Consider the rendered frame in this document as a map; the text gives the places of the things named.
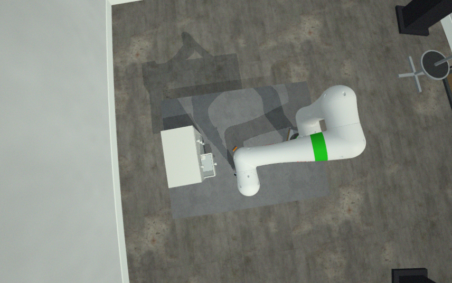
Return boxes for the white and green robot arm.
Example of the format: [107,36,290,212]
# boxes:
[233,85,366,196]

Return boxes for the white small chest of drawers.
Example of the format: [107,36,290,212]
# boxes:
[161,126,206,188]

